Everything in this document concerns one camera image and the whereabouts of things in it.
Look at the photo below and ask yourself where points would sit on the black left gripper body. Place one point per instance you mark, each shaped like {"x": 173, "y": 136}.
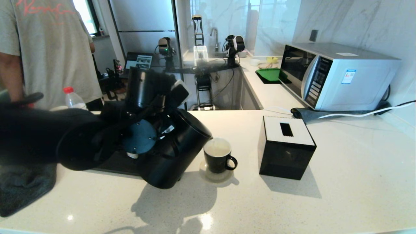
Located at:
{"x": 164, "y": 122}

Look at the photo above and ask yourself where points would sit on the black electric kettle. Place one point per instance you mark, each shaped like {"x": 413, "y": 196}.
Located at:
{"x": 182, "y": 146}

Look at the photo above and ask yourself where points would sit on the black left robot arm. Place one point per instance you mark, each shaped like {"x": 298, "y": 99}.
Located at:
{"x": 48, "y": 136}

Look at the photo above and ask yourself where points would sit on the black laptop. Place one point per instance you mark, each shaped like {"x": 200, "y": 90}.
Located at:
{"x": 139, "y": 60}

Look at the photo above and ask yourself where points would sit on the black mug white inside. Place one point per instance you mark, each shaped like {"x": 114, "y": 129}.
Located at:
{"x": 216, "y": 164}

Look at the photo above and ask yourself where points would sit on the black serving tray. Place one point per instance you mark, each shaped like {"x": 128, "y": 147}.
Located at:
{"x": 110, "y": 165}

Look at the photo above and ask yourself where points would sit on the round white coaster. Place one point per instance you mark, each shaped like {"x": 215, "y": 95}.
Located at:
{"x": 211, "y": 178}

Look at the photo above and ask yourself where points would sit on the clear plastic rack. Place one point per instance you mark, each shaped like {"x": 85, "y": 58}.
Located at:
{"x": 201, "y": 55}

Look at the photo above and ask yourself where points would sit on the clear water bottle red cap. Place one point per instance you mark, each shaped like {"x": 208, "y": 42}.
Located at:
{"x": 74, "y": 100}

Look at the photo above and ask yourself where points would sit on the chrome kitchen faucet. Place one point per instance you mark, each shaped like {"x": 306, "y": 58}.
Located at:
{"x": 215, "y": 35}

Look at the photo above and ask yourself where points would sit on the silver refrigerator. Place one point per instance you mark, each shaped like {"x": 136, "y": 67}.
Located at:
{"x": 143, "y": 16}

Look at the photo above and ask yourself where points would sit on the white bowl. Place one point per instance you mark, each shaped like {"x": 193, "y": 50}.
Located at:
{"x": 254, "y": 63}

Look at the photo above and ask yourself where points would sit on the beige plate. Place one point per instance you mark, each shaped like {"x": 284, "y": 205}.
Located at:
{"x": 264, "y": 66}

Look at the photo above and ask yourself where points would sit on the green tray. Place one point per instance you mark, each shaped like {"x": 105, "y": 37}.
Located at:
{"x": 271, "y": 75}

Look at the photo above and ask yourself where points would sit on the black tissue box white lid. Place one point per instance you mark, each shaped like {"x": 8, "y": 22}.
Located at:
{"x": 282, "y": 156}

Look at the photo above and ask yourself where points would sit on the yellow bowl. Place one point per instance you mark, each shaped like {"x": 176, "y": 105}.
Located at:
{"x": 272, "y": 60}

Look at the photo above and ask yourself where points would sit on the person in grey t-shirt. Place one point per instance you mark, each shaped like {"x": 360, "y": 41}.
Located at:
{"x": 48, "y": 48}

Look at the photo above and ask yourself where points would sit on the dark grey folded cloth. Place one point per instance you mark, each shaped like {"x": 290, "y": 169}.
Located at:
{"x": 305, "y": 115}

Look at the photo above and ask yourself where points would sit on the dark grey fuzzy towel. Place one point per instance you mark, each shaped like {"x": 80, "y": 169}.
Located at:
{"x": 22, "y": 188}

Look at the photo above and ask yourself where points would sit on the silver microwave oven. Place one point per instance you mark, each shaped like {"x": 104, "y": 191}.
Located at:
{"x": 357, "y": 81}

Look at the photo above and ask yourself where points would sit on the white framed wrist camera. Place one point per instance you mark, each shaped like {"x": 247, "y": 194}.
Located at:
{"x": 180, "y": 92}

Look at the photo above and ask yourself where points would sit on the grey camera head green light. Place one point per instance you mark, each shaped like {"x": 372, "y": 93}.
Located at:
{"x": 165, "y": 48}

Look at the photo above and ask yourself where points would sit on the black upright frame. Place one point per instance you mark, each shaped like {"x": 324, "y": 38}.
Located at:
{"x": 198, "y": 35}

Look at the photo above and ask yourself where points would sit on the black wall outlet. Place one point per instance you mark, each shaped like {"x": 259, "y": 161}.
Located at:
{"x": 313, "y": 36}

